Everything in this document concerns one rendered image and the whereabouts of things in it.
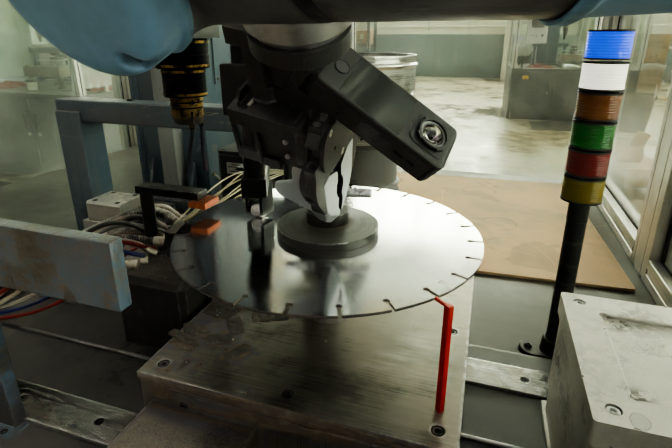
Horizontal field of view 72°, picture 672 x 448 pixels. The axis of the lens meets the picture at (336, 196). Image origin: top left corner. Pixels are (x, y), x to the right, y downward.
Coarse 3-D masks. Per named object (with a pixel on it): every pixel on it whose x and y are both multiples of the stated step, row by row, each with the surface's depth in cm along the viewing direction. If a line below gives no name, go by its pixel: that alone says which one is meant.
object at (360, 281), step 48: (384, 192) 63; (192, 240) 48; (240, 240) 48; (384, 240) 48; (432, 240) 48; (480, 240) 48; (240, 288) 39; (288, 288) 39; (336, 288) 39; (384, 288) 39; (432, 288) 39
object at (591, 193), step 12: (564, 180) 55; (576, 180) 53; (588, 180) 52; (600, 180) 52; (564, 192) 54; (576, 192) 53; (588, 192) 53; (600, 192) 53; (576, 204) 53; (588, 204) 53
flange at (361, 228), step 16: (304, 208) 55; (352, 208) 55; (288, 224) 50; (304, 224) 50; (320, 224) 48; (336, 224) 48; (352, 224) 50; (368, 224) 50; (288, 240) 47; (304, 240) 46; (320, 240) 46; (336, 240) 46; (352, 240) 46; (368, 240) 47
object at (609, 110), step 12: (588, 96) 50; (600, 96) 49; (612, 96) 49; (576, 108) 52; (588, 108) 50; (600, 108) 50; (612, 108) 49; (588, 120) 50; (600, 120) 50; (612, 120) 50
